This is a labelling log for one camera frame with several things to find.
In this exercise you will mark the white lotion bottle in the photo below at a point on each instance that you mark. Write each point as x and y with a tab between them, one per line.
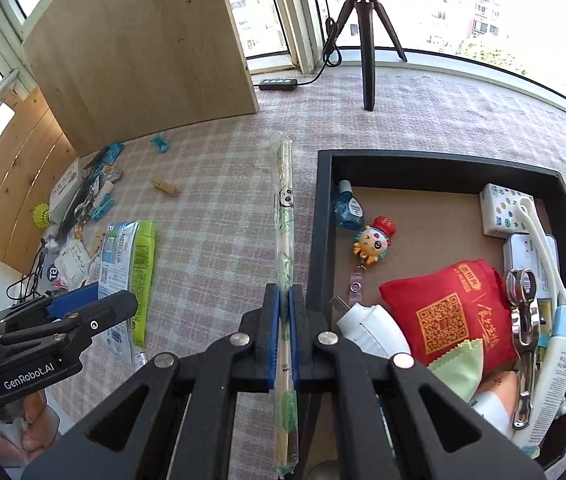
558	360

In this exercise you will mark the small blue liquid bottle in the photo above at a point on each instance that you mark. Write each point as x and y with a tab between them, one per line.
349	207

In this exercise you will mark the cartoon badge reel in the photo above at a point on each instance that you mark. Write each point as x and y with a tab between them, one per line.
375	242

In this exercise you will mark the white printed carton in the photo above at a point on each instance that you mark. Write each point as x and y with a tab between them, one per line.
65	190

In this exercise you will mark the white dotted box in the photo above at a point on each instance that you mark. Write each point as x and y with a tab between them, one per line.
500	207

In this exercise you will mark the black tray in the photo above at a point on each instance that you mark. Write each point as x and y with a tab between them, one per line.
323	220

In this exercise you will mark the wooden clothespin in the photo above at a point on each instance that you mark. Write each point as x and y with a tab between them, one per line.
165	187

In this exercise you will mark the white card packet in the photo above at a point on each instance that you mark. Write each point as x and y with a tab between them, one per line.
74	262

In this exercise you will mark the clear plastic box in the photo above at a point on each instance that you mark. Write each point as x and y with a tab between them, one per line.
525	255

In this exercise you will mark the metal tongs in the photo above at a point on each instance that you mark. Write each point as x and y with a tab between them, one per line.
525	350

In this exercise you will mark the pale green cloth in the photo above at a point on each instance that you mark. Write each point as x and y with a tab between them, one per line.
458	367

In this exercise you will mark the white charger plug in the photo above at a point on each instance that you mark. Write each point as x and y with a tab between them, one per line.
373	327

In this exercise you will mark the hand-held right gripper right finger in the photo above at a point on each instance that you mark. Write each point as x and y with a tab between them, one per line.
294	335

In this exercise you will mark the yellow shuttlecock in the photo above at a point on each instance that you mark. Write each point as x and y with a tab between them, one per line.
43	216

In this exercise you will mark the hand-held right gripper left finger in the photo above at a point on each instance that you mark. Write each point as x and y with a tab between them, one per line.
275	335

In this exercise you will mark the blue white sachet packet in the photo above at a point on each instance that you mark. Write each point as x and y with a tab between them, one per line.
118	255

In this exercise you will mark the blue wrapped packet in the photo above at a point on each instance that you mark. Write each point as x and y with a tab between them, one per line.
108	157

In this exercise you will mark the black tripod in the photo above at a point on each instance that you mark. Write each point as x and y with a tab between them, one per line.
367	35

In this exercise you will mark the black power strip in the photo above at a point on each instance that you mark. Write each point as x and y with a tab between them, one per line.
278	84

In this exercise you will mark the orange tissue packet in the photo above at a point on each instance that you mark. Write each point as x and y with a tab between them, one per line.
495	400

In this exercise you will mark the pine plank panel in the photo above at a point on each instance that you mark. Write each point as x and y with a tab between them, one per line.
18	185

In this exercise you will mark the person's left hand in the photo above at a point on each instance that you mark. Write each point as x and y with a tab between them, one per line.
38	420

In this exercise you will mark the light wooden board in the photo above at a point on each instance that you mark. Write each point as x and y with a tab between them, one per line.
138	50

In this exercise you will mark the small blue clip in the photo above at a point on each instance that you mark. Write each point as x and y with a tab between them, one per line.
159	143
103	208

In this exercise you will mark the chopsticks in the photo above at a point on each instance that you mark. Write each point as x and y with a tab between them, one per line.
284	210

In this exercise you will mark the red cloth bag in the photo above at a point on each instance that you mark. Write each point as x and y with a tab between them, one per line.
443	310

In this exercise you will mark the grey card round black logo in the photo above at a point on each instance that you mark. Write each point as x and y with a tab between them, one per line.
52	271

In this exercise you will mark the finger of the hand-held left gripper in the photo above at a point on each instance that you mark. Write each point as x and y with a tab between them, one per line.
113	307
73	302

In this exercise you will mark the steel spring clip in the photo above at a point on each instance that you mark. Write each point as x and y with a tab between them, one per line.
515	285

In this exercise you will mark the lime green tube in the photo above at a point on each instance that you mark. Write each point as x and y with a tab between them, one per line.
144	270

